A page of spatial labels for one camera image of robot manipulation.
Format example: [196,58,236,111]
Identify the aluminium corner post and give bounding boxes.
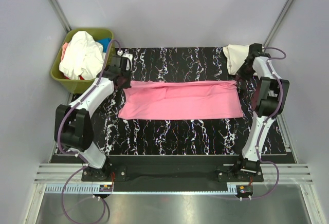
[48,0,71,32]
[263,0,295,47]

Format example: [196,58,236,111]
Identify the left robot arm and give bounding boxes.
[54,66,131,181]

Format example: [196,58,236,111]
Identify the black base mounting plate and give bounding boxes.
[82,155,264,194]

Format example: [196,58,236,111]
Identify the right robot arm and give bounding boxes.
[233,52,290,181]

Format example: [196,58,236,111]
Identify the olive green plastic basket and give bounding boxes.
[50,27,114,94]

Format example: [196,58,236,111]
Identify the right aluminium corner post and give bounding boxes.
[263,0,295,47]

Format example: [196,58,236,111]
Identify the white shirt in basket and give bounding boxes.
[59,31,105,80]

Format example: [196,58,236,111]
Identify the aluminium rail frame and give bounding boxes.
[34,163,314,196]

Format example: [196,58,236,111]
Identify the pink t-shirt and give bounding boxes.
[118,81,243,120]

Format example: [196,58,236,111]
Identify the left aluminium corner post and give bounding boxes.
[48,0,71,32]

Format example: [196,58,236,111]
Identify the blue garment in basket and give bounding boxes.
[97,38,111,53]

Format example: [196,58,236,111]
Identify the folded cream t-shirt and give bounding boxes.
[223,44,264,78]

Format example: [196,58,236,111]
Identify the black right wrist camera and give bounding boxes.
[248,43,270,58]

